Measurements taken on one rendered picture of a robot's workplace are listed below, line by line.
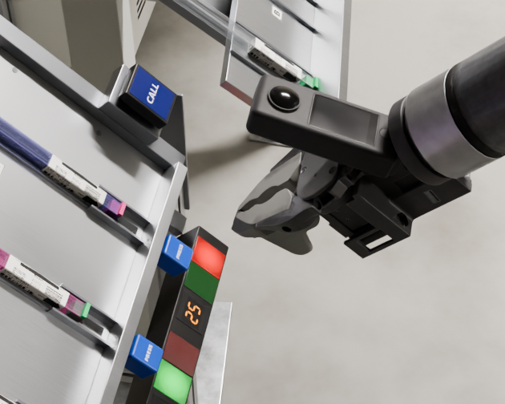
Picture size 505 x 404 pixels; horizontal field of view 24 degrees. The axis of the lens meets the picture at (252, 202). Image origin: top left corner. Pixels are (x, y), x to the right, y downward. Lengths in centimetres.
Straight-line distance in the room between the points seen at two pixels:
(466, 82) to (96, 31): 54
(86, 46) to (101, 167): 26
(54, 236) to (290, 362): 88
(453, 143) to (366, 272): 110
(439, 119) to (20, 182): 36
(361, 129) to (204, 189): 117
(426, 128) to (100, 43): 52
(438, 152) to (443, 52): 146
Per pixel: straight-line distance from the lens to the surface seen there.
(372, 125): 88
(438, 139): 84
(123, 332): 97
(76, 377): 96
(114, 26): 125
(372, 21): 235
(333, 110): 88
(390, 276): 193
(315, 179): 91
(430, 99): 84
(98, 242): 102
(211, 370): 180
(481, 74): 82
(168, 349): 104
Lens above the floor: 154
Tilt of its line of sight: 50 degrees down
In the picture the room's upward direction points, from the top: straight up
